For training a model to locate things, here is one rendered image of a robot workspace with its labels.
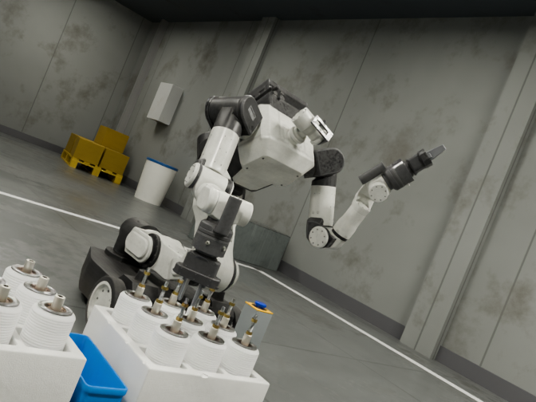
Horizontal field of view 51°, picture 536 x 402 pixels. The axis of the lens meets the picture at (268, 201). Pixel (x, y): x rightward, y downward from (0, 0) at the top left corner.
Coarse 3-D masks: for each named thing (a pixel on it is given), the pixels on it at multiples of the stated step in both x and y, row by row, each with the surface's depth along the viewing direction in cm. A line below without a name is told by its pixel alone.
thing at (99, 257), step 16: (128, 224) 240; (144, 224) 237; (96, 256) 226; (112, 256) 235; (128, 256) 237; (96, 272) 212; (112, 272) 211; (128, 272) 222; (80, 288) 219; (128, 288) 191; (160, 288) 207; (192, 288) 241; (224, 304) 216
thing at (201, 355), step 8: (192, 336) 147; (192, 344) 145; (200, 344) 143; (208, 344) 143; (216, 344) 144; (224, 344) 147; (192, 352) 144; (200, 352) 143; (208, 352) 143; (216, 352) 144; (224, 352) 147; (184, 360) 145; (192, 360) 143; (200, 360) 143; (208, 360) 143; (216, 360) 144; (200, 368) 143; (208, 368) 143; (216, 368) 146
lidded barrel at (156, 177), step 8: (152, 160) 749; (144, 168) 757; (152, 168) 749; (160, 168) 748; (168, 168) 752; (176, 168) 771; (144, 176) 753; (152, 176) 749; (160, 176) 750; (168, 176) 757; (144, 184) 751; (152, 184) 750; (160, 184) 753; (168, 184) 764; (136, 192) 758; (144, 192) 751; (152, 192) 751; (160, 192) 757; (144, 200) 751; (152, 200) 754; (160, 200) 764
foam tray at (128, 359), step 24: (96, 312) 157; (96, 336) 153; (120, 336) 143; (120, 360) 140; (144, 360) 133; (144, 384) 129; (168, 384) 133; (192, 384) 138; (216, 384) 142; (240, 384) 147; (264, 384) 152
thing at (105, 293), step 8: (104, 280) 191; (112, 280) 188; (120, 280) 191; (96, 288) 194; (104, 288) 192; (112, 288) 186; (120, 288) 187; (96, 296) 195; (104, 296) 191; (112, 296) 184; (88, 304) 195; (96, 304) 194; (104, 304) 189; (112, 304) 183; (88, 312) 193
